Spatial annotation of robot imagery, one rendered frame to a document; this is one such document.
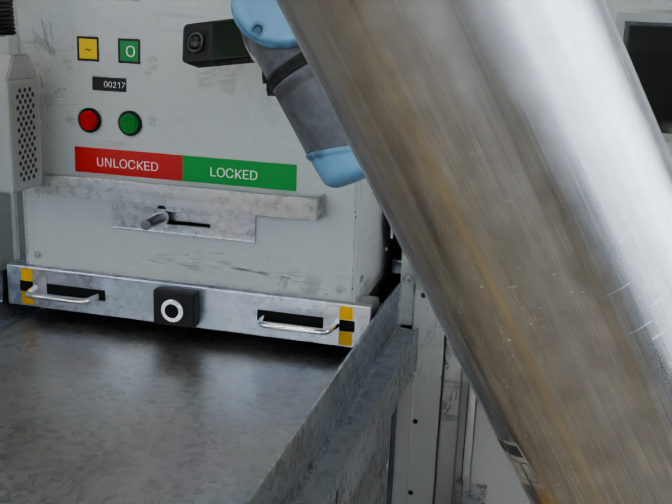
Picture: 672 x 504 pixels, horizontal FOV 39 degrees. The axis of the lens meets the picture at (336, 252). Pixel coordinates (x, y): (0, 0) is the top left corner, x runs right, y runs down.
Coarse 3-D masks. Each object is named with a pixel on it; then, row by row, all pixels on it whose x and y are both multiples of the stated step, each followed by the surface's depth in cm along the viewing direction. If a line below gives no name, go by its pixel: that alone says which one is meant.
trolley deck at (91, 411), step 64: (64, 320) 137; (128, 320) 138; (0, 384) 114; (64, 384) 115; (128, 384) 116; (192, 384) 117; (256, 384) 117; (320, 384) 118; (384, 384) 119; (0, 448) 99; (64, 448) 99; (128, 448) 100; (192, 448) 100; (256, 448) 101
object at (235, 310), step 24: (24, 264) 136; (24, 288) 136; (48, 288) 135; (72, 288) 134; (96, 288) 133; (120, 288) 132; (144, 288) 131; (192, 288) 129; (216, 288) 129; (96, 312) 134; (120, 312) 133; (144, 312) 132; (216, 312) 129; (240, 312) 128; (264, 312) 128; (288, 312) 127; (312, 312) 126; (360, 312) 124; (288, 336) 127; (312, 336) 127
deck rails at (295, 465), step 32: (0, 288) 136; (0, 320) 135; (384, 320) 129; (352, 352) 111; (384, 352) 129; (352, 384) 112; (320, 416) 98; (288, 448) 87; (320, 448) 100; (288, 480) 88
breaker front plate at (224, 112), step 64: (64, 0) 125; (128, 0) 123; (192, 0) 121; (64, 64) 127; (128, 64) 125; (256, 64) 121; (64, 128) 130; (192, 128) 125; (256, 128) 123; (256, 192) 125; (320, 192) 123; (64, 256) 135; (128, 256) 132; (192, 256) 130; (256, 256) 127; (320, 256) 125
